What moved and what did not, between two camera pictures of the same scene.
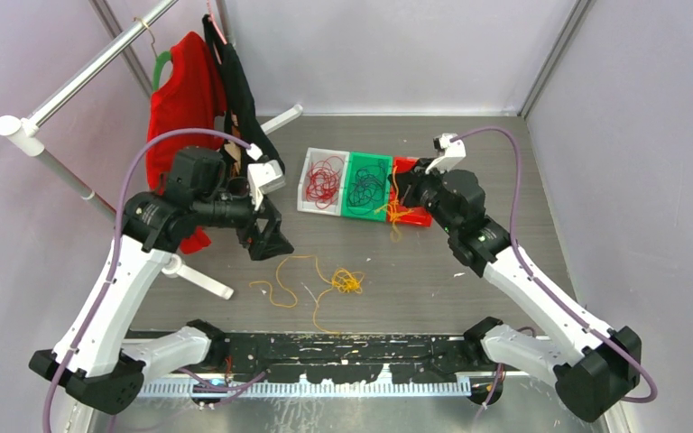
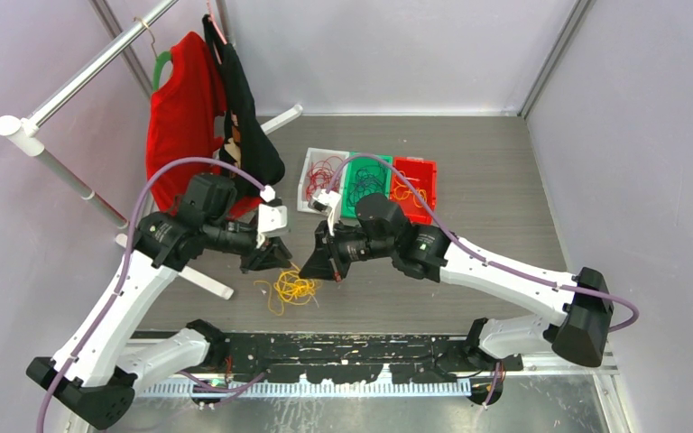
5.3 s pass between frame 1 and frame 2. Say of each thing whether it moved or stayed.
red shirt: stayed
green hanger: stayed
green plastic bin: stayed
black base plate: stayed
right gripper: moved
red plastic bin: stayed
